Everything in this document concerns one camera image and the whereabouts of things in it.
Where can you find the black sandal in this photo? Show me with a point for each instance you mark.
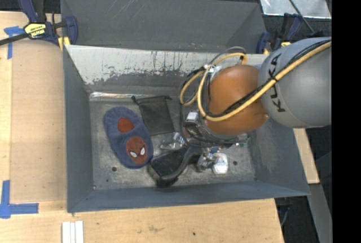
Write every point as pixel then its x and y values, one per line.
pixel 169 164

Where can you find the clear plastic thing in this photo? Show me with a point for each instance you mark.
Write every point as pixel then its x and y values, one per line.
pixel 172 142

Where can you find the blue slipper with red face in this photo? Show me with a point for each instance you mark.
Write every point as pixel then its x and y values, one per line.
pixel 128 137

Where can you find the small white box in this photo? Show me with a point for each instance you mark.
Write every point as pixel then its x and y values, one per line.
pixel 220 164

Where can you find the grey metal bin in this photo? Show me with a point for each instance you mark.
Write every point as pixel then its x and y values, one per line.
pixel 158 22

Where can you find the black cloth pouch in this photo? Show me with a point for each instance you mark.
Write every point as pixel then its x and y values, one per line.
pixel 155 116

